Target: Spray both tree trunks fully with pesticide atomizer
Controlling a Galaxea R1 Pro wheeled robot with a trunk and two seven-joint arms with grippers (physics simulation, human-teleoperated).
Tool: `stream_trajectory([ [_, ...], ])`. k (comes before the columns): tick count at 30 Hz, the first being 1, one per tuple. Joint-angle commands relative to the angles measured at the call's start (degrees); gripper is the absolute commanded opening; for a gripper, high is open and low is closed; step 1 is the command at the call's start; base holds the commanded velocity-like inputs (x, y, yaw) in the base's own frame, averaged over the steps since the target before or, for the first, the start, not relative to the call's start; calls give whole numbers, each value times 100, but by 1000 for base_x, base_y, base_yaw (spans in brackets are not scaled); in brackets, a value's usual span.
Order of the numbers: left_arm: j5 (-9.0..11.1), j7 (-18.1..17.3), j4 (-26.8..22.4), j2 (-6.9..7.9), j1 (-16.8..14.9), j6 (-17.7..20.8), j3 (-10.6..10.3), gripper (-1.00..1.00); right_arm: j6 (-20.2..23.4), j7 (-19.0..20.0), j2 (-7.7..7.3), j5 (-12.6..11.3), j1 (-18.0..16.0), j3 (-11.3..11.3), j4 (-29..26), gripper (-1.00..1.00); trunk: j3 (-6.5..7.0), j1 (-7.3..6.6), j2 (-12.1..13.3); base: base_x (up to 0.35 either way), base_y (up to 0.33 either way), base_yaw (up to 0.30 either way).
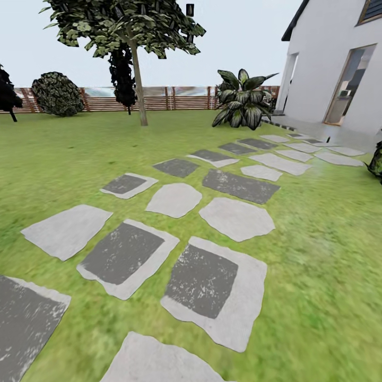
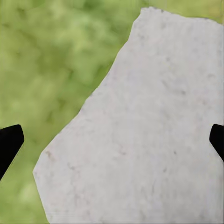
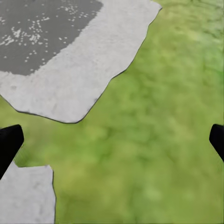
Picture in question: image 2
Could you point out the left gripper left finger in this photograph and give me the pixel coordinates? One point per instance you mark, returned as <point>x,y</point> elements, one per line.
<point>11,140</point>

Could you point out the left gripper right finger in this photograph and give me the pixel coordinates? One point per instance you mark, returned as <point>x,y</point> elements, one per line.
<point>217,139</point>

